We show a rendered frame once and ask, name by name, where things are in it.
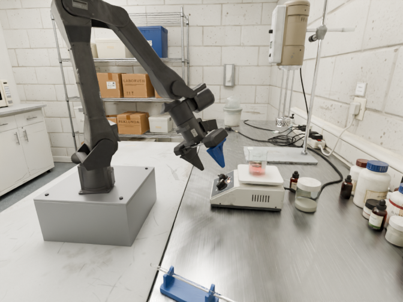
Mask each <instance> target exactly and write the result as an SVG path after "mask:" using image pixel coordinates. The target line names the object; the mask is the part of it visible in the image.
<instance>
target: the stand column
mask: <svg viewBox="0 0 403 302"><path fill-rule="evenodd" d="M328 3H329V0H324V7H323V15H322V20H321V25H325V24H326V16H327V8H328ZM322 43H323V40H319V41H318V48H317V56H316V61H315V69H314V77H313V82H312V89H311V97H310V102H309V110H308V118H307V123H306V131H305V139H304V144H303V151H301V155H307V154H308V152H307V151H306V148H307V144H308V135H309V128H310V123H311V116H312V108H313V103H314V96H315V88H316V84H317V76H318V68H319V63H320V56H321V48H322Z"/></svg>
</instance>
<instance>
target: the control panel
mask: <svg viewBox="0 0 403 302"><path fill-rule="evenodd" d="M225 175H226V176H228V178H229V179H228V178H227V179H226V180H225V183H226V184H227V187H226V188H225V189H223V190H221V191H219V190H217V189H218V188H217V186H216V185H217V184H218V183H219V181H218V180H219V178H216V179H214V181H213V188H212V194H211V197H213V196H215V195H218V194H220V193H222V192H224V191H227V190H229V189H231V188H233V187H234V170H233V171H231V172H229V173H227V174H225ZM228 181H229V182H228Z"/></svg>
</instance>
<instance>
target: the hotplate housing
mask: <svg viewBox="0 0 403 302"><path fill-rule="evenodd" d="M212 188H213V184H212ZM285 190H286V187H283V185H261V184H250V183H240V182H239V181H238V170H234V187H233V188H231V189H229V190H227V191H224V192H222V193H220V194H218V195H215V196H213V197H211V194H212V190H211V194H210V203H211V204H210V206H212V207H229V208H239V209H256V210H273V211H281V210H282V209H281V208H283V204H284V195H285Z"/></svg>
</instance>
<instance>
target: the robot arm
mask: <svg viewBox="0 0 403 302"><path fill-rule="evenodd" d="M50 7H51V12H52V15H53V18H54V20H55V22H56V25H57V27H58V29H59V31H60V33H61V35H62V37H63V39H64V41H65V43H66V45H67V47H68V51H69V54H70V59H71V63H72V67H73V71H74V76H75V79H76V84H77V88H78V91H79V96H80V100H81V103H82V109H83V114H84V127H83V132H84V143H83V144H82V145H81V146H80V148H79V149H78V150H77V151H76V155H77V157H78V158H79V160H80V161H81V163H80V164H79V165H78V166H77V169H78V173H79V180H80V186H81V190H79V192H78V193H79V195H84V194H107V193H109V192H110V190H111V188H112V187H113V185H114V184H115V174H114V169H113V167H111V161H112V156H113V155H114V154H115V153H116V151H117V150H118V142H121V140H120V139H119V137H118V126H117V124H116V123H114V122H112V121H110V120H107V118H106V115H105V111H104V107H103V101H102V97H101V92H100V87H99V84H98V82H99V81H98V78H97V73H96V69H95V64H94V59H93V55H92V50H91V49H92V48H91V30H92V27H93V28H105V29H111V30H112V31H113V32H114V33H115V34H116V35H117V36H118V38H119V39H120V40H121V41H122V42H123V44H124V45H125V47H126V48H127V49H128V50H129V51H130V52H131V54H132V55H133V56H134V57H135V58H136V59H137V61H138V62H139V64H140V65H141V66H142V67H143V68H144V69H145V71H146V72H147V74H148V75H149V78H150V80H151V83H152V85H153V87H154V89H155V90H156V92H157V94H158V95H159V96H160V97H162V98H166V99H173V100H174V101H172V102H171V103H169V104H168V103H163V104H162V108H161V111H160V114H164V113H166V112H168V113H169V114H170V116H171V118H172V119H173V121H174V123H175V125H176V126H177V128H178V130H177V131H176V132H177V134H179V133H181V135H182V136H183V138H184V141H183V142H181V143H180V144H178V145H177V146H176V147H174V150H173V152H174V154H175V155H176V156H179V155H181V156H180V158H182V159H184V160H186V161H187V162H189V163H190V164H192V165H193V166H195V167H196V168H198V169H199V170H201V171H203V170H204V166H203V164H202V162H201V160H200V158H199V156H198V154H197V147H198V146H202V145H205V147H206V148H208V150H207V152H208V154H209V155H210V156H211V157H212V158H213V159H214V160H215V161H216V162H217V164H218V165H219V166H220V167H221V168H224V167H225V161H224V154H223V144H224V142H225V141H226V137H227V136H228V133H227V131H226V130H225V129H224V128H219V129H218V126H217V123H216V119H212V120H206V121H202V119H201V118H197V119H196V117H195V115H194V113H193V112H195V113H199V112H201V111H202V110H204V109H206V108H208V107H209V106H210V105H212V104H213V103H214V102H215V97H214V94H213V93H212V92H211V90H210V89H209V88H208V87H206V84H205V83H200V84H198V85H197V86H196V87H194V88H192V89H191V88H190V87H188V86H187V85H186V83H185V81H184V80H183V78H182V77H181V76H180V75H179V74H178V73H177V72H176V71H174V70H173V69H171V68H170V67H168V66H167V65H166V64H165V63H164V62H163V61H162V60H161V59H160V57H159V56H158V55H157V53H156V52H155V50H154V49H153V48H152V47H151V45H150V44H149V43H148V41H147V40H146V38H145V37H144V36H143V34H142V33H141V32H140V31H139V29H138V28H137V26H136V25H135V24H134V22H133V21H132V20H131V19H130V17H129V14H128V12H127V11H126V10H125V9H124V8H122V7H120V6H116V5H112V4H109V3H108V2H106V1H103V0H52V2H51V6H50ZM182 97H184V98H185V100H183V101H180V100H179V99H181V98H182ZM214 129H215V130H214ZM212 130H214V131H212ZM211 131H212V132H211ZM210 132H211V133H210ZM208 133H210V134H209V135H208ZM206 135H207V136H206Z"/></svg>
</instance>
